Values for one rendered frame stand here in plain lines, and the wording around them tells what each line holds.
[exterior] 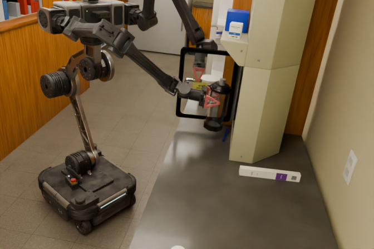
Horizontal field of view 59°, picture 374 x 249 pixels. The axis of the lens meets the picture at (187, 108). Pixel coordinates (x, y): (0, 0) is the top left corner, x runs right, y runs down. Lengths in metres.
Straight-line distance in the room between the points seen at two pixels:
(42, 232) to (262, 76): 1.87
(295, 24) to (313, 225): 0.79
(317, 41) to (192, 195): 0.99
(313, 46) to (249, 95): 0.50
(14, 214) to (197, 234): 1.83
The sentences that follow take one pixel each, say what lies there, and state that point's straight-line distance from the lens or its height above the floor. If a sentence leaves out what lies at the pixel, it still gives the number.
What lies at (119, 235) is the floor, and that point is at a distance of 2.52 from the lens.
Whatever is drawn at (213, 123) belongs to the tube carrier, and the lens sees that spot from 1.67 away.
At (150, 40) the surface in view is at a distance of 6.63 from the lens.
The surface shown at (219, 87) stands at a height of 1.25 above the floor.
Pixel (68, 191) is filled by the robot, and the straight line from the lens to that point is 2.54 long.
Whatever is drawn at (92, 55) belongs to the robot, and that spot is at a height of 1.22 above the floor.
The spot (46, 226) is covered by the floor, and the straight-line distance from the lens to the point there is 2.67.
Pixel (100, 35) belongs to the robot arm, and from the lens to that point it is 1.41.
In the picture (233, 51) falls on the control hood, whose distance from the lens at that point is 1.41.
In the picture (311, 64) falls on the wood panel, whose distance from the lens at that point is 1.85.
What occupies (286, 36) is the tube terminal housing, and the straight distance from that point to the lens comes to 1.45.
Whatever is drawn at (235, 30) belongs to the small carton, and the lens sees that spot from 1.45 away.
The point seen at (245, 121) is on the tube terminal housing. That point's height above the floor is 1.16.
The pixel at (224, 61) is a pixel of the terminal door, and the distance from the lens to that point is 1.73.
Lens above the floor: 1.82
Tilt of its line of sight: 25 degrees down
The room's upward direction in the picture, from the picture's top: 5 degrees clockwise
